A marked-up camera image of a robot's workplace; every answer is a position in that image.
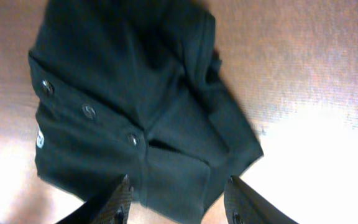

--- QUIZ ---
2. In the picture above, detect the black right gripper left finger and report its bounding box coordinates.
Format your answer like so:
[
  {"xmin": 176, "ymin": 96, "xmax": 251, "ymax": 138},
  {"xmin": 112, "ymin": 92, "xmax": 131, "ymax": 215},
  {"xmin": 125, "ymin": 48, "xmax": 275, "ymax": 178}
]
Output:
[{"xmin": 57, "ymin": 175, "xmax": 134, "ymax": 224}]

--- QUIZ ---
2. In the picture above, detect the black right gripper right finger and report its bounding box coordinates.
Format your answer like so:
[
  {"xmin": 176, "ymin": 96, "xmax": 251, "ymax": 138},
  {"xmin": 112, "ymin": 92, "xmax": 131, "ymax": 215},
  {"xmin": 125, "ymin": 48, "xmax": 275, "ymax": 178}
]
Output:
[{"xmin": 224, "ymin": 175, "xmax": 297, "ymax": 224}]

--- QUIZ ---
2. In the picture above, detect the black t-shirt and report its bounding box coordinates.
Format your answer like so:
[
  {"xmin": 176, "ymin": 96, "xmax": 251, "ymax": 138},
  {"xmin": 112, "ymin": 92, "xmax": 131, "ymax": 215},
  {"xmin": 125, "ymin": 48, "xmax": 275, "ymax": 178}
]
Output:
[{"xmin": 29, "ymin": 0, "xmax": 263, "ymax": 223}]

